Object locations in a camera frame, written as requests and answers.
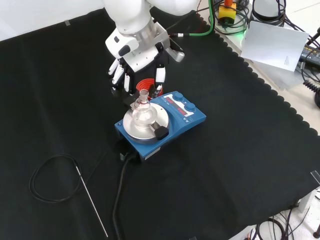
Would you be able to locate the thick black power cable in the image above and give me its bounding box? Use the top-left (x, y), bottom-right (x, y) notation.
top-left (111, 152), bottom-right (138, 240)

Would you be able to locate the black cloth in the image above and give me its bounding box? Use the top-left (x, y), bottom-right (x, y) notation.
top-left (0, 6), bottom-right (320, 240)

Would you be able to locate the yellow stop button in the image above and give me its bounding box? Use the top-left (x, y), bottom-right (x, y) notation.
top-left (217, 0), bottom-right (238, 26)

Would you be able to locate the orange flask holder ring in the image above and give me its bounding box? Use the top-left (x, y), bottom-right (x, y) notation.
top-left (135, 78), bottom-right (164, 100)

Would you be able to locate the pale board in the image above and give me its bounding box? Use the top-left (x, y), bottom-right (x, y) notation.
top-left (240, 20), bottom-right (310, 73)

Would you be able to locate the heater with blue base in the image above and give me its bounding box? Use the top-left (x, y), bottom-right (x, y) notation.
top-left (114, 90), bottom-right (208, 164)

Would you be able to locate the black coiled cable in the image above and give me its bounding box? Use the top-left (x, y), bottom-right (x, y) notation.
top-left (302, 80), bottom-right (320, 109)

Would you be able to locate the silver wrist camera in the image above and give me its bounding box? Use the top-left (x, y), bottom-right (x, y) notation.
top-left (165, 39), bottom-right (186, 63)

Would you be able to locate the black power adapter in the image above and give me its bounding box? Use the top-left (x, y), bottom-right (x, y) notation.
top-left (298, 43), bottom-right (320, 65)

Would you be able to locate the clear glass round-bottom flask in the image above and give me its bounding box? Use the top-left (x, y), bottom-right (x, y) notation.
top-left (131, 89), bottom-right (154, 127)

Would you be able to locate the thin metal probe rod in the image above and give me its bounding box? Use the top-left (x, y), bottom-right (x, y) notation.
top-left (75, 165), bottom-right (109, 238)

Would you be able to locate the thin black probe cable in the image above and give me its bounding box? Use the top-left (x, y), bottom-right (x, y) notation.
top-left (29, 147), bottom-right (111, 204)

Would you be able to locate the green cable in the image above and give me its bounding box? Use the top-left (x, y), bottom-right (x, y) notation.
top-left (176, 0), bottom-right (216, 38)

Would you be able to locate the clear tape piece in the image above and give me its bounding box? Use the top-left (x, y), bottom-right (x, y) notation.
top-left (310, 170), bottom-right (320, 186)

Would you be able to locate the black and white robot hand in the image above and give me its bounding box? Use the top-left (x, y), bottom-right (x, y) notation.
top-left (104, 27), bottom-right (168, 103)

